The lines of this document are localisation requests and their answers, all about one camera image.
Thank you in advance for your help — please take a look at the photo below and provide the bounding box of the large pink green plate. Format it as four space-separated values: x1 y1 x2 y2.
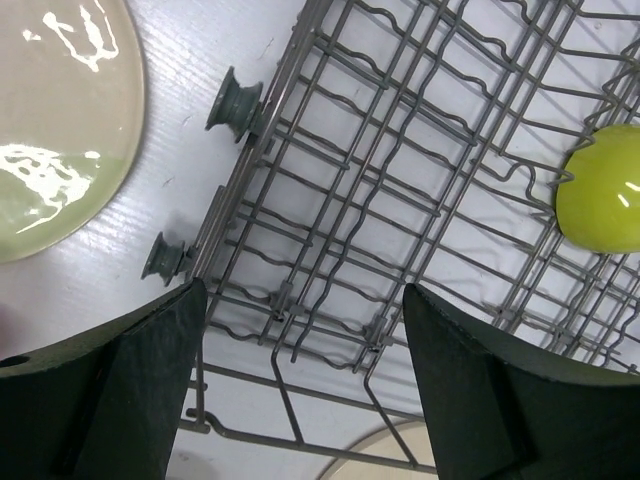
1 1 146 263

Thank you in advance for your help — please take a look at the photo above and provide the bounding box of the lime green bowl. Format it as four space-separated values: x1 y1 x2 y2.
555 124 639 254

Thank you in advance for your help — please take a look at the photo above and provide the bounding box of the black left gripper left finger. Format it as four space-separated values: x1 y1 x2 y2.
1 279 207 479

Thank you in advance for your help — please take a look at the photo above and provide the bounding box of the small cream plate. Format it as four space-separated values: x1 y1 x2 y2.
319 421 438 480

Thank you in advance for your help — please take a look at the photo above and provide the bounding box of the grey wire dish rack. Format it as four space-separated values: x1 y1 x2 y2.
143 1 639 479

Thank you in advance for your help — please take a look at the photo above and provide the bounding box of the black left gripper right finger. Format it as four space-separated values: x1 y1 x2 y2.
402 284 639 479

